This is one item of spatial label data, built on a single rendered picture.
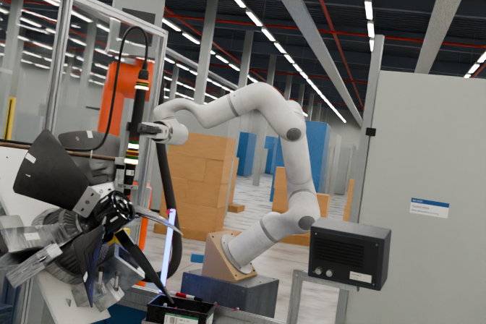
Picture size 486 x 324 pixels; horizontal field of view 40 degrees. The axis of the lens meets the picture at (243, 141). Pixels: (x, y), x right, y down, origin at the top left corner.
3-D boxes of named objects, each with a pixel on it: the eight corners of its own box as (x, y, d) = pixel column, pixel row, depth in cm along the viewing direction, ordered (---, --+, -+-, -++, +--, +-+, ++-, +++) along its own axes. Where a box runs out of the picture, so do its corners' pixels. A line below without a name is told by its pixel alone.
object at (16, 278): (14, 288, 198) (4, 275, 198) (30, 277, 207) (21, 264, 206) (45, 267, 194) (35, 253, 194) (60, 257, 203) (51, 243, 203)
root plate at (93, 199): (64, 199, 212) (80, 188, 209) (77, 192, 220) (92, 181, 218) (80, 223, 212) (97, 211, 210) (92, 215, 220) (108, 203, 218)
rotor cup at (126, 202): (72, 212, 215) (102, 192, 211) (92, 200, 229) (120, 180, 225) (99, 249, 216) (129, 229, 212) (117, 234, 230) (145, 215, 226)
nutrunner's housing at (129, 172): (121, 194, 227) (139, 60, 228) (120, 194, 231) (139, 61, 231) (132, 196, 228) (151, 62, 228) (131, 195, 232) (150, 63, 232)
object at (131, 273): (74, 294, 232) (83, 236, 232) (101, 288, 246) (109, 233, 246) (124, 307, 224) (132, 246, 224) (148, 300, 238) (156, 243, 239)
